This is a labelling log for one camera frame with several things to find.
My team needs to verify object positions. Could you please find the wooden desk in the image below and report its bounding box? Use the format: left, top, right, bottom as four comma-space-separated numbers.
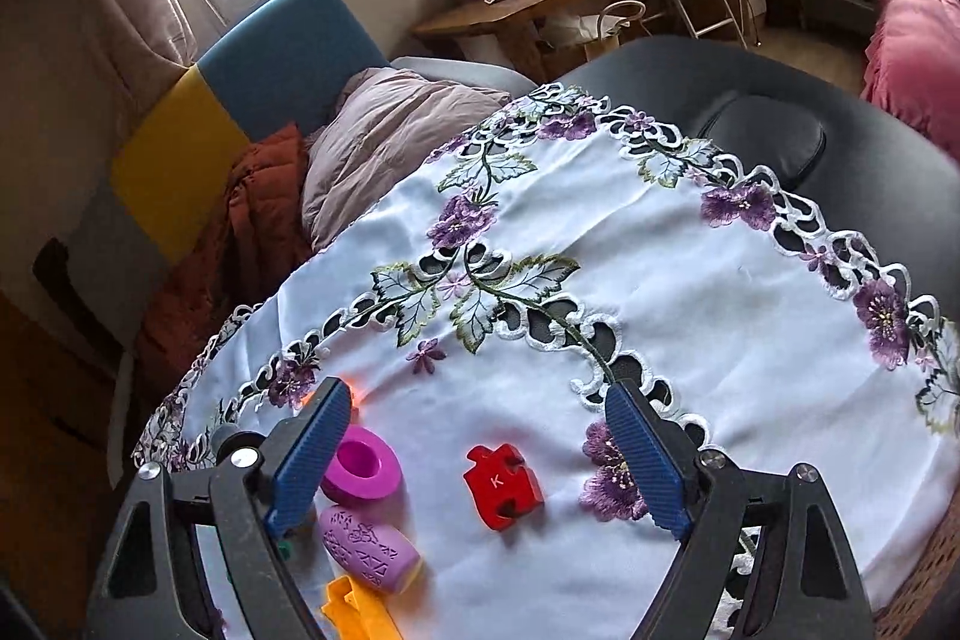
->
411, 0, 642, 82

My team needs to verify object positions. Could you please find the purple carved egg-shaped block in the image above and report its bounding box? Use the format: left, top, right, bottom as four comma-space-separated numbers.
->
318, 503, 422, 597

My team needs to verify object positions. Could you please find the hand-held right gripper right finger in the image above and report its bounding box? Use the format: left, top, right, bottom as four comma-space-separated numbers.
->
604, 383, 877, 640

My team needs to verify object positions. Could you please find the orange cube block cluster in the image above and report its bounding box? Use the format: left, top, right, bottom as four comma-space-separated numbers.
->
341, 376, 370, 422

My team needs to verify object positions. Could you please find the white shopping bag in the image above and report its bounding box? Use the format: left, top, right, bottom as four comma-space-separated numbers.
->
540, 0, 650, 56

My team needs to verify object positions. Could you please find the white embroidered floral tablecloth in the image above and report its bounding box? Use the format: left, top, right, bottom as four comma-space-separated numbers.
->
133, 83, 960, 640

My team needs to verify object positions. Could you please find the red puzzle piece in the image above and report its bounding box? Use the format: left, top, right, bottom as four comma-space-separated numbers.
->
462, 443, 545, 531

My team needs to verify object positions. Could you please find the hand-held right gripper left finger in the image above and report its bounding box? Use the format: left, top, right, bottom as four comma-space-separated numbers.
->
84, 376, 353, 640

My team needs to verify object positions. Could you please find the magenta plastic ring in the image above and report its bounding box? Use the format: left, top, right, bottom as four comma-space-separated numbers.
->
321, 425, 404, 506

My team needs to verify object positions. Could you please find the black plastic spool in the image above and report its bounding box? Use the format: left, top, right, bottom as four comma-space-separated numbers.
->
216, 426, 265, 461

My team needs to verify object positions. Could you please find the rust brown quilted jacket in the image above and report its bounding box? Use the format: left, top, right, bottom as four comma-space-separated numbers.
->
135, 122, 316, 401

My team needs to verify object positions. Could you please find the blue and yellow sofa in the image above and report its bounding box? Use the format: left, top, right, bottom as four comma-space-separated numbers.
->
67, 0, 391, 281

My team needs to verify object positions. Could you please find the yellow plastic piece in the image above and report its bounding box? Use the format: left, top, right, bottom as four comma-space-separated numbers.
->
321, 575, 406, 640

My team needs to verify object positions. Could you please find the brown wicker basket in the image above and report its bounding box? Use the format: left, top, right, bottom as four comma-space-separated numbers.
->
862, 482, 960, 618

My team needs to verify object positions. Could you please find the black padded table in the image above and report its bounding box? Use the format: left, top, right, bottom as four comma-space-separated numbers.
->
559, 36, 960, 251

